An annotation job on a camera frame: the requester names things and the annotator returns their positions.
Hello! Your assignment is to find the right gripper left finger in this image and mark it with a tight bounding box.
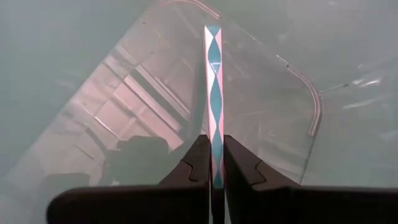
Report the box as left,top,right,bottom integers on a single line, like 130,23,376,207
46,134,212,224

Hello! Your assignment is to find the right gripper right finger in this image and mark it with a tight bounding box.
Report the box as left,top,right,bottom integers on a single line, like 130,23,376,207
224,135,398,224

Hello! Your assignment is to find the silver spoon teal patterned handle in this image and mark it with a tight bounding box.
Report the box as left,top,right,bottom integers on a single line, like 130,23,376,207
203,25,225,190

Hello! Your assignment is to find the green table mat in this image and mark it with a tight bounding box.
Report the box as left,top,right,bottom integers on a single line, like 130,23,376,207
0,0,398,190

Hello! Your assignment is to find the clear plastic bin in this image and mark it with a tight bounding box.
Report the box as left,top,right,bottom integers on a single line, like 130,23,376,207
0,0,324,224

